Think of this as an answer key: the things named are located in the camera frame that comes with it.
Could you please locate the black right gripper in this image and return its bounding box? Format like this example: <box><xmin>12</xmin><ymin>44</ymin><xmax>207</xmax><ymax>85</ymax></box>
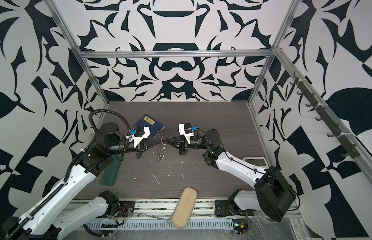
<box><xmin>166</xmin><ymin>130</ymin><xmax>213</xmax><ymax>158</ymax></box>

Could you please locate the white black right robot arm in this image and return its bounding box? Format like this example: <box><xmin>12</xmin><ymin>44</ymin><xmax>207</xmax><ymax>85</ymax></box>
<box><xmin>163</xmin><ymin>129</ymin><xmax>297</xmax><ymax>222</ymax></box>

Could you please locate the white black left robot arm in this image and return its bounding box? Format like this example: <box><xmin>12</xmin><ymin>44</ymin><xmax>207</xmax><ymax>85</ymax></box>
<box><xmin>3</xmin><ymin>109</ymin><xmax>161</xmax><ymax>240</ymax></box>

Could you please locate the blue notebook with yellow label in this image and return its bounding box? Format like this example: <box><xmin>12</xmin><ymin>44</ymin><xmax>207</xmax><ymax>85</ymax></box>
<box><xmin>134</xmin><ymin>114</ymin><xmax>165</xmax><ymax>138</ymax></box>

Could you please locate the green case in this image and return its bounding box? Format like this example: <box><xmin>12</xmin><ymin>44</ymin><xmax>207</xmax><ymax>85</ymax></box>
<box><xmin>100</xmin><ymin>154</ymin><xmax>124</xmax><ymax>186</ymax></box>

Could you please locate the beige oblong pouch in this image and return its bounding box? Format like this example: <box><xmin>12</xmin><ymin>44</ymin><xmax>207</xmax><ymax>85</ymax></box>
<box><xmin>171</xmin><ymin>187</ymin><xmax>197</xmax><ymax>229</ymax></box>

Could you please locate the white digital scale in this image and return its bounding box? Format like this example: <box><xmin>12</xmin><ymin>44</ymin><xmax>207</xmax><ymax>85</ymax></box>
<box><xmin>241</xmin><ymin>157</ymin><xmax>269</xmax><ymax>174</ymax></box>

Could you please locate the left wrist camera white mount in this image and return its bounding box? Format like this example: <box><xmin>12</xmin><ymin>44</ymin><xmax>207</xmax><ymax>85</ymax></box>
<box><xmin>126</xmin><ymin>126</ymin><xmax>150</xmax><ymax>148</ymax></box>

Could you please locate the perforated white cable tray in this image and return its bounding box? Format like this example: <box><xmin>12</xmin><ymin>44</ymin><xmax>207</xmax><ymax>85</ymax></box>
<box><xmin>87</xmin><ymin>219</ymin><xmax>234</xmax><ymax>231</ymax></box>

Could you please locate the black wall hook rail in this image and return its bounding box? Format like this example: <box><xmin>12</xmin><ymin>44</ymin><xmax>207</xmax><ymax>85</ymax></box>
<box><xmin>291</xmin><ymin>73</ymin><xmax>360</xmax><ymax>159</ymax></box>

